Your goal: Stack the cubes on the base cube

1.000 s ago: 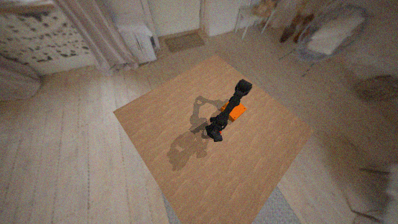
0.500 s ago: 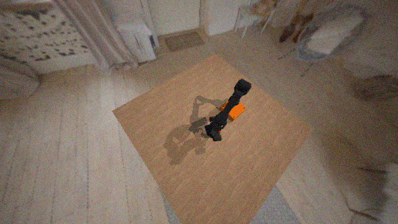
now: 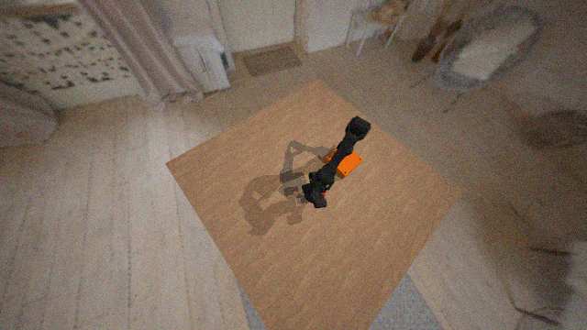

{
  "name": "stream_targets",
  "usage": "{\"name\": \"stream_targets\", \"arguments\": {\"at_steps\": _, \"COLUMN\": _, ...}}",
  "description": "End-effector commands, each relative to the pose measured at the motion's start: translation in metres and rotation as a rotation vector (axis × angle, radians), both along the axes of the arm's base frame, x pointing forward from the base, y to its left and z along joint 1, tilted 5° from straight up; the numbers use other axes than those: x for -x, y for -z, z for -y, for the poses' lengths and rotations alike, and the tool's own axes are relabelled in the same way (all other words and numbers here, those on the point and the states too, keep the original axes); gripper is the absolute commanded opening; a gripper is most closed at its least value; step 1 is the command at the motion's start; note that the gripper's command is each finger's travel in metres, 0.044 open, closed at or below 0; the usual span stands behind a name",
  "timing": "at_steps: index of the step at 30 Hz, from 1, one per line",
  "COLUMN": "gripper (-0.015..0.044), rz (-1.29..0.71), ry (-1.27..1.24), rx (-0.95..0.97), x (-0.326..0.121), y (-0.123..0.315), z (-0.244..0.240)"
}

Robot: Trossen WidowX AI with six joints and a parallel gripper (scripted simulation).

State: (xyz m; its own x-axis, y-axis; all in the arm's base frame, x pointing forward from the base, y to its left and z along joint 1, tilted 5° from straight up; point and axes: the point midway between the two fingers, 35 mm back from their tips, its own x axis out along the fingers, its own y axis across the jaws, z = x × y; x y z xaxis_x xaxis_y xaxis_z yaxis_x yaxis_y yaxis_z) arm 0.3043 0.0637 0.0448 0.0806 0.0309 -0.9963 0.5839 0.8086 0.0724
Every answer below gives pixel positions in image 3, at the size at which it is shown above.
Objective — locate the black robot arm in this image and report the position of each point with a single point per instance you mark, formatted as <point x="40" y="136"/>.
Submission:
<point x="356" y="130"/>

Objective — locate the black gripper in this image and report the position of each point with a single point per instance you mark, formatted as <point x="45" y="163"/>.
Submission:
<point x="321" y="202"/>

